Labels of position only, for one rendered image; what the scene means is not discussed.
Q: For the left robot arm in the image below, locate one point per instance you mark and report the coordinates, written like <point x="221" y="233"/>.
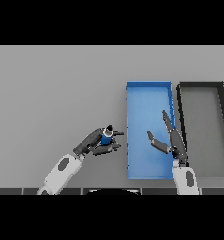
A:
<point x="62" y="172"/>

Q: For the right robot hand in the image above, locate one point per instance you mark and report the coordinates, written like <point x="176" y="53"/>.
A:
<point x="176" y="143"/>

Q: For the dark grey bin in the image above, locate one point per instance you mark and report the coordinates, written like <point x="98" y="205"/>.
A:
<point x="204" y="131"/>

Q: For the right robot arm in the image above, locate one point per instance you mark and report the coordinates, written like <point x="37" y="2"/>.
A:
<point x="186" y="178"/>

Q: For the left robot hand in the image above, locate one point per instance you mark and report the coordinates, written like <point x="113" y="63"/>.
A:
<point x="91" y="142"/>

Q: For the blue bin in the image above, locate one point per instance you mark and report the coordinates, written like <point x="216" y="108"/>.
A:
<point x="147" y="131"/>

